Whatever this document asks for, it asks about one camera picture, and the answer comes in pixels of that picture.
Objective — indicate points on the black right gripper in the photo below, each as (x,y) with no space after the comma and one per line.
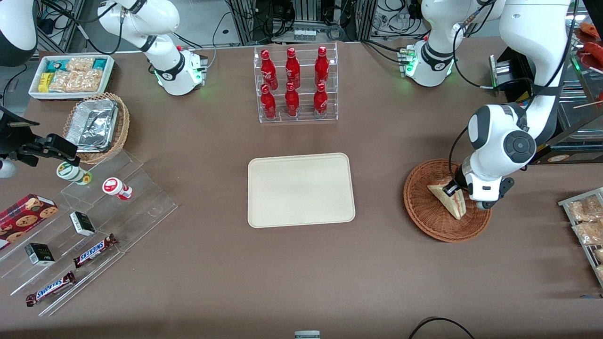
(10,139)

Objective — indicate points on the triangular sandwich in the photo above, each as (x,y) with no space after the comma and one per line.
(452,209)

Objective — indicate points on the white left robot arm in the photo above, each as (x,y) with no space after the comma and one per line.
(494,136)

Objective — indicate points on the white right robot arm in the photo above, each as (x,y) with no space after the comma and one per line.
(160,19)

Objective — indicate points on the round brown wicker basket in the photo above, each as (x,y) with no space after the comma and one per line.
(424,212)

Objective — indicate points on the tray of packaged snacks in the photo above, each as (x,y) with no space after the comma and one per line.
(565,203)

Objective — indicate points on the tan wicker basket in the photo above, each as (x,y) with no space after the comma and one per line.
(121,127)

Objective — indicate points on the beige plastic serving tray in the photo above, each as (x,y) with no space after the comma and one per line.
(301,190)

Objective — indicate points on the green lid yogurt cup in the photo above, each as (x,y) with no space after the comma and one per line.
(73,173)

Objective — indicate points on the stacked aluminium foil trays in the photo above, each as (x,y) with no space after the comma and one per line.
(92,125)

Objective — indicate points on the white rectangular snack bin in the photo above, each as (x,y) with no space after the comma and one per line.
(70,95)

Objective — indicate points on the yellow snack packet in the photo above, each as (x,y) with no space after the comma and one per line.
(44,82)

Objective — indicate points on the red lid yogurt cup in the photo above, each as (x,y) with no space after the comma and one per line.
(115,187)

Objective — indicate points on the clear bag of crackers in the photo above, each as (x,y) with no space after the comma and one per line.
(80,63)
(77,81)

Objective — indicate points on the red tartan cookie box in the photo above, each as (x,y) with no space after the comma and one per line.
(26,216)

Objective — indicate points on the small black carton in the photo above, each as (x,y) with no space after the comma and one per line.
(39,254)
(82,223)

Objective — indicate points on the packaged bread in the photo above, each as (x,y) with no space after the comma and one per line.
(599,255)
(585,210)
(600,273)
(590,233)

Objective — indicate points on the small teal snack packet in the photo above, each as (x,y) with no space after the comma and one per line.
(100,63)

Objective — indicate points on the clear acrylic step rack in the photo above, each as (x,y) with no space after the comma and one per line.
(141,207)

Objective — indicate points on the Snickers chocolate bar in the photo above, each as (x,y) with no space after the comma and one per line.
(51,288)
(95,250)

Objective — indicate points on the wooden skewer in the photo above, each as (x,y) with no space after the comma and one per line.
(589,104)

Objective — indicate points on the red cola bottle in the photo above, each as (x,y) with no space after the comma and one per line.
(320,101)
(268,103)
(321,66)
(291,101)
(268,70)
(292,68)

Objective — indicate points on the clear acrylic bottle rack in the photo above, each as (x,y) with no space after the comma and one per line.
(304,117)

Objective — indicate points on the small grey device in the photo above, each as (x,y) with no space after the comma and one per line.
(307,335)

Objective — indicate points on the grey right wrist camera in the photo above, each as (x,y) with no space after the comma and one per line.
(7,169)

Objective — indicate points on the aluminium profile frame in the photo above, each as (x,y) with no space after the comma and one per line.
(245,23)
(66,23)

